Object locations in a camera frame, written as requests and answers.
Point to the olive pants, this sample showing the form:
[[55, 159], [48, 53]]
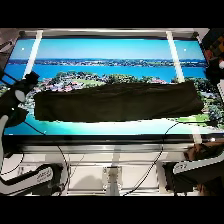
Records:
[[116, 101]]

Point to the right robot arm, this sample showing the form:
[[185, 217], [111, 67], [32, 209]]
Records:
[[200, 168]]

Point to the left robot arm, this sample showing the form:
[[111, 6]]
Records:
[[20, 181]]

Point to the heap of clothes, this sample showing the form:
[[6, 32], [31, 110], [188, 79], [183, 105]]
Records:
[[213, 43]]

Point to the silver frame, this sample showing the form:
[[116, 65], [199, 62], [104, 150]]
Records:
[[113, 180]]

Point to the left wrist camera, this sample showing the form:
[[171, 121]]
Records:
[[32, 77]]

